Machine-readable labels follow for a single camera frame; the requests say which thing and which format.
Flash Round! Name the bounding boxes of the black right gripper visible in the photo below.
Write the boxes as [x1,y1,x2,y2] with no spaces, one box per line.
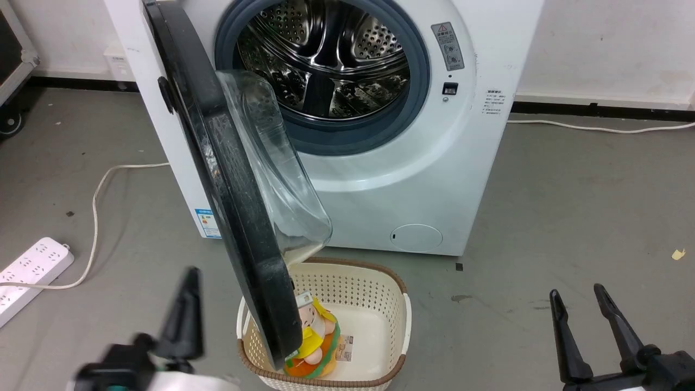
[549,283,695,391]

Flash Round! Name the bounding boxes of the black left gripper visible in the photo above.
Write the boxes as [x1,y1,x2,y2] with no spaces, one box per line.
[68,267,239,391]

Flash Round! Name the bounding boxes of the black-rimmed glass washer door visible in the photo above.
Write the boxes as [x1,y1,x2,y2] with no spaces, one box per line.
[142,0,333,371]

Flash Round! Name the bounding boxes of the white front-load washing machine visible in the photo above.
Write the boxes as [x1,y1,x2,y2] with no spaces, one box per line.
[103,0,545,257]

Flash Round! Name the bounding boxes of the grey rubber door gasket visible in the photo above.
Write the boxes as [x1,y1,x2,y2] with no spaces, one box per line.
[214,0,431,157]

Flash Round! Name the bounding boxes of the blue energy label sticker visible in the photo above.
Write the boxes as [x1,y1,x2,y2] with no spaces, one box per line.
[194,208,222,239]

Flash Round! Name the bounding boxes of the yellow orange plush doll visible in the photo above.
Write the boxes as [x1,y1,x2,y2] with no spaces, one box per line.
[283,292,342,379]

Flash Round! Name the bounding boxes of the white power strip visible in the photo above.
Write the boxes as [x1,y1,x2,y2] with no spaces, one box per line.
[0,237,75,329]

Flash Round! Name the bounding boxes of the small paper tag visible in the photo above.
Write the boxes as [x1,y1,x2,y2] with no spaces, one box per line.
[336,334,355,363]

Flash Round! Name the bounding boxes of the cream plastic laundry basket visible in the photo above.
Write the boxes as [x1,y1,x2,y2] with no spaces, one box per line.
[237,257,412,391]

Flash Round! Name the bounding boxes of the round drain filter cover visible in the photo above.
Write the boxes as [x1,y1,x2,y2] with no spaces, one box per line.
[390,224,443,253]

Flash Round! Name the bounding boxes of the stainless steel washer drum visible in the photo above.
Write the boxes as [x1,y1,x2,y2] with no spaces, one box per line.
[235,0,412,121]

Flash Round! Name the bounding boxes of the black wheeled equipment case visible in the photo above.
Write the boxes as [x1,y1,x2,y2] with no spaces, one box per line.
[0,0,40,136]

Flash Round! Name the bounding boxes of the grey warning sticker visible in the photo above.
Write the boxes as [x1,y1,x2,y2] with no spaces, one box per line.
[431,22,465,72]

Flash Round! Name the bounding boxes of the white power strip cable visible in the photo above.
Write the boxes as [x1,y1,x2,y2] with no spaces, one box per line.
[0,162,170,290]

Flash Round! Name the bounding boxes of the white washer power cable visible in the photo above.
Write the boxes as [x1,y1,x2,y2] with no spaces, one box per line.
[507,119,695,134]

